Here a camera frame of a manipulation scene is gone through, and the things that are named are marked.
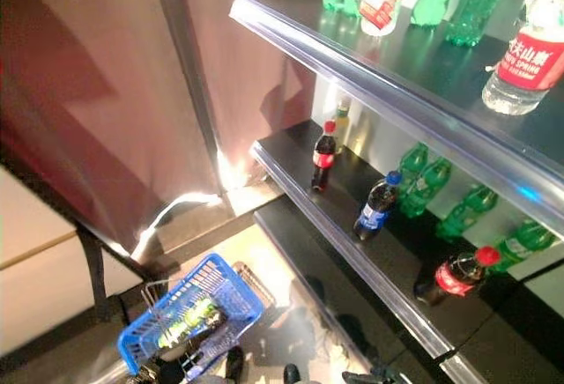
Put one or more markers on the white panel black frame stand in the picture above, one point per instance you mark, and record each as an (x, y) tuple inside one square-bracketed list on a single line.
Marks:
[(35, 225)]

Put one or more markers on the blue plastic shopping basket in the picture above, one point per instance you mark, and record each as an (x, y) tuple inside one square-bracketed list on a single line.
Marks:
[(141, 335)]

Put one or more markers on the yellow tea bottle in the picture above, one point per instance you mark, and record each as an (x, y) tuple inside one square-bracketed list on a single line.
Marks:
[(343, 128)]

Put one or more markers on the Coca-Cola bottle red cap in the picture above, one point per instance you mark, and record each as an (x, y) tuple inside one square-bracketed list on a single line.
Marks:
[(458, 276), (324, 159)]

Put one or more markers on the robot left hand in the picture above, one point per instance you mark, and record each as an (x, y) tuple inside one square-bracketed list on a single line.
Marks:
[(176, 368)]

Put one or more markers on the silver robot right leg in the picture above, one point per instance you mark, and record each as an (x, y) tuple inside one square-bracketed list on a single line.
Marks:
[(291, 374)]

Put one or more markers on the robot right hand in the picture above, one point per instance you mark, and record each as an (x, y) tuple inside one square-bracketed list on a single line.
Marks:
[(374, 377)]

